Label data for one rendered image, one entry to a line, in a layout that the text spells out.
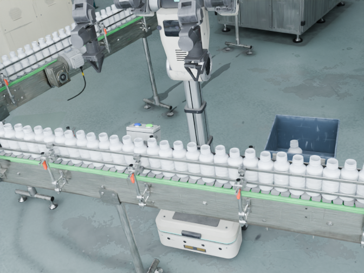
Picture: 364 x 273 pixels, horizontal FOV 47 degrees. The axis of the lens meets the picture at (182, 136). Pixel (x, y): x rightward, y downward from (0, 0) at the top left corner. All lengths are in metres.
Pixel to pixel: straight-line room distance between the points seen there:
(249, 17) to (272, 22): 0.32
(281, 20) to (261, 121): 1.78
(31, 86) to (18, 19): 2.60
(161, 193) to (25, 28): 4.19
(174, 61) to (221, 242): 1.12
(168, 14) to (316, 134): 0.95
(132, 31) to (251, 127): 1.34
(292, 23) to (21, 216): 3.63
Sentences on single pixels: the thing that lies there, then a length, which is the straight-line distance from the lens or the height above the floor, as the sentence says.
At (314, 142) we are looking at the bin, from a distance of 2.27.
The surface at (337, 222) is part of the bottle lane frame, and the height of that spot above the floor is 0.92.
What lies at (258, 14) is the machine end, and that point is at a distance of 5.44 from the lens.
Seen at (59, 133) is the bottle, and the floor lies 1.16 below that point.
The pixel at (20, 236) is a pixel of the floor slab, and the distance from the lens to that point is 3.32.
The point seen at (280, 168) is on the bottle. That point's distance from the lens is 1.59.
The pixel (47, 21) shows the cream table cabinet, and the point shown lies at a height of 0.51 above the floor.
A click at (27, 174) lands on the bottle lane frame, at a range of 2.24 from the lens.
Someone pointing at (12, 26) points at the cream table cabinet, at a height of 0.63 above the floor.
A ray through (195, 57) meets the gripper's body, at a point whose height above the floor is 1.49.
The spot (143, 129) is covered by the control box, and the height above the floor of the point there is 1.12.
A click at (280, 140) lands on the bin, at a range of 2.29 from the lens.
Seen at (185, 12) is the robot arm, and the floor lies 1.66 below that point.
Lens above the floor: 2.15
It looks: 35 degrees down
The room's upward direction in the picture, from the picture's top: 10 degrees counter-clockwise
